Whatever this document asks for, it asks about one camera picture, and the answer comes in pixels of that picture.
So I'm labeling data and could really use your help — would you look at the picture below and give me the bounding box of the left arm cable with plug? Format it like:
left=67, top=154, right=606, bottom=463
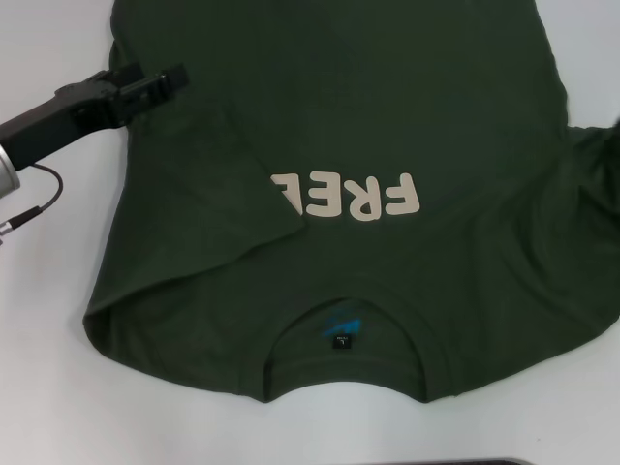
left=0, top=164, right=64, bottom=243

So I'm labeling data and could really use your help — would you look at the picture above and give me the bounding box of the dark green FREE T-shirt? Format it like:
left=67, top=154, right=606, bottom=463
left=81, top=0, right=620, bottom=406

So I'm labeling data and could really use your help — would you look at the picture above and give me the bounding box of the dark grey torso edge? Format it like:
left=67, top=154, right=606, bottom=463
left=435, top=456, right=551, bottom=465

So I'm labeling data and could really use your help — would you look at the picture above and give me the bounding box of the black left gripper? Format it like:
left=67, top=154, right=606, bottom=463
left=0, top=61, right=191, bottom=171

